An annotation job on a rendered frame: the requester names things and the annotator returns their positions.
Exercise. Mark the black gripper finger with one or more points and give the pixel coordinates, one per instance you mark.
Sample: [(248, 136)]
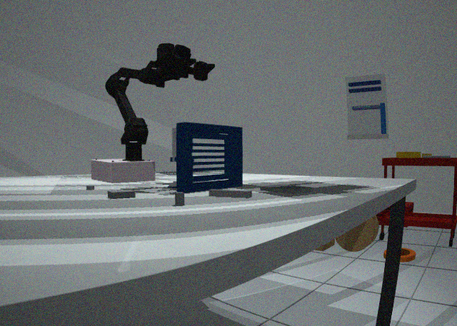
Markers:
[(179, 64), (204, 69)]

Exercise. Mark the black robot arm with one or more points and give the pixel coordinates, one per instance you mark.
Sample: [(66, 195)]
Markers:
[(136, 128)]

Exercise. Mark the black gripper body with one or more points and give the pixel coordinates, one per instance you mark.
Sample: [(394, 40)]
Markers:
[(166, 69)]

